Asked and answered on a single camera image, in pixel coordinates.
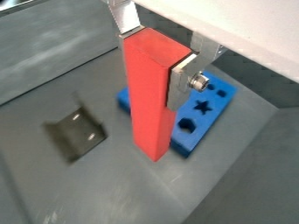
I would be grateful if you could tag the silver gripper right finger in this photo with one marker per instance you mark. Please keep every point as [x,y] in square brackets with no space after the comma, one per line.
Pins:
[187,76]

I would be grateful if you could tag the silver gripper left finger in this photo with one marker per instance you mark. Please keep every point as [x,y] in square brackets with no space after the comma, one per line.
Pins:
[122,10]

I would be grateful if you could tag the red rectangular block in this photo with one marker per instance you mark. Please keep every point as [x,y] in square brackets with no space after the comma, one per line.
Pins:
[151,53]

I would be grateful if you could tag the blue foam shape board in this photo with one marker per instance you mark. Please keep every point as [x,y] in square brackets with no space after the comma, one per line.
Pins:
[197,113]

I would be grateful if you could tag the black curved holder stand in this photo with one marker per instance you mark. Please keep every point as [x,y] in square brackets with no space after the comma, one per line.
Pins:
[77,133]

